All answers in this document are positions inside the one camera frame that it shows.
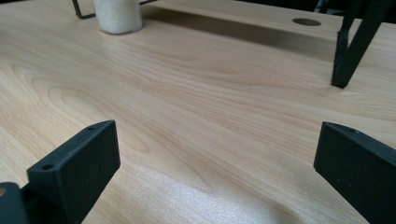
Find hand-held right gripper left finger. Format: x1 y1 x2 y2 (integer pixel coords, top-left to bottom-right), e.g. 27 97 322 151
20 119 121 224

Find black wire frame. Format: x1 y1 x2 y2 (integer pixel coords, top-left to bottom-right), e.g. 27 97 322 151
71 0 159 21

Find black metal stand leg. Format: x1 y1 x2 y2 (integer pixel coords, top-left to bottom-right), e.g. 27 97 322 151
331 0 394 90

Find wooden riser board with hole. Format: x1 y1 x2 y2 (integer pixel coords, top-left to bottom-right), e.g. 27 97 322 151
145 0 396 43

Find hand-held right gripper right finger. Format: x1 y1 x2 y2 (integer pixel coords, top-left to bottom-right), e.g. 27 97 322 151
313 121 396 224

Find white cylindrical cup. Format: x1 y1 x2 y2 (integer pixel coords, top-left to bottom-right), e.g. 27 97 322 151
92 0 145 35

